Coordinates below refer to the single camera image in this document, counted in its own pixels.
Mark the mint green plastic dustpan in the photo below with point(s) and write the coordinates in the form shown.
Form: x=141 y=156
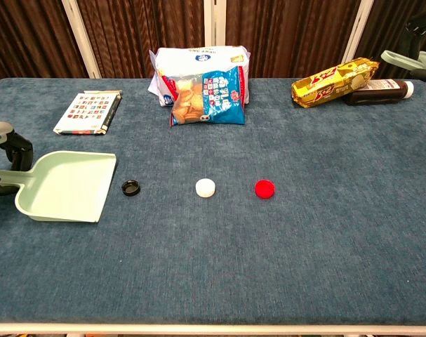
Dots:
x=68 y=186

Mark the black bottle cap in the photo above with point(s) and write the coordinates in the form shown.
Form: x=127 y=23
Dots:
x=131 y=187

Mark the picture card booklet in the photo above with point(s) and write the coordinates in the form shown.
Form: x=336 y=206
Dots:
x=88 y=112

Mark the brown sauce bottle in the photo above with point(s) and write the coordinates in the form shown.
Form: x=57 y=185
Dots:
x=388 y=89

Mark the red bottle cap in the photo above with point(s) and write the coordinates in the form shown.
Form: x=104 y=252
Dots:
x=265 y=189

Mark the dark brown curtain panel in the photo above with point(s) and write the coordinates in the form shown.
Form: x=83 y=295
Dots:
x=388 y=24
x=290 y=31
x=26 y=38
x=142 y=31

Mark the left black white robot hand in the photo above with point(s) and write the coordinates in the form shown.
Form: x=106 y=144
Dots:
x=21 y=154

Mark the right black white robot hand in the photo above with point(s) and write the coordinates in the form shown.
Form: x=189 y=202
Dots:
x=423 y=31

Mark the mint green hand brush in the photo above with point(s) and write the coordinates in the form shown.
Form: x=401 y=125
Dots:
x=395 y=59

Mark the white snack bag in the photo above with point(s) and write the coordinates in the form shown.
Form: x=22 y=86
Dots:
x=198 y=59

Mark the white partition post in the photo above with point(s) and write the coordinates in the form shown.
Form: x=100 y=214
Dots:
x=358 y=28
x=215 y=21
x=81 y=38

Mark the blue felt table mat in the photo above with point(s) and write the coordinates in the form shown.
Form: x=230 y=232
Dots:
x=212 y=267

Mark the white bottle cap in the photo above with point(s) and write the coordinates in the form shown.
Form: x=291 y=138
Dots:
x=205 y=187

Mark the yellow cracker package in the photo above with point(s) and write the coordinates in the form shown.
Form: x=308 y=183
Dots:
x=332 y=84

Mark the blue clear cookie bag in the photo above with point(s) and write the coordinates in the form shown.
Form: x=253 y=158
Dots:
x=216 y=102

